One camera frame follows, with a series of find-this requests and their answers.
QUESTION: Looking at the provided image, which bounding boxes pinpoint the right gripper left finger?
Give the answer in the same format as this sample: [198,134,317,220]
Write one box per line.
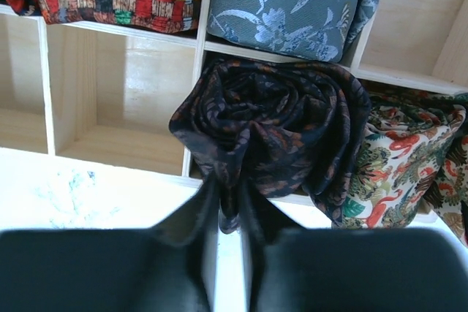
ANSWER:
[1,178,219,311]

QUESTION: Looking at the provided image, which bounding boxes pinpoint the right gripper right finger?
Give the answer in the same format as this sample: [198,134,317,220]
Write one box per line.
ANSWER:
[239,183,467,311]

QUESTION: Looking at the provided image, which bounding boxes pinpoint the gold floral tie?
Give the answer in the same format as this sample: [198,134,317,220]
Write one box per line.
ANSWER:
[336,90,467,229]

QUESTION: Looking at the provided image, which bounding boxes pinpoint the dark paisley tie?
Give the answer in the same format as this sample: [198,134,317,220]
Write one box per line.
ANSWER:
[169,57,371,226]

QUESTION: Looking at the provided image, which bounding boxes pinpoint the wooden divided tray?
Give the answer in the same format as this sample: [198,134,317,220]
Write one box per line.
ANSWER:
[0,0,468,224]

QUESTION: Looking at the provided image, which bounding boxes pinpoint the blue grey rolled tie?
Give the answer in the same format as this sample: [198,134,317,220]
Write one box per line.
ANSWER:
[207,0,380,63]

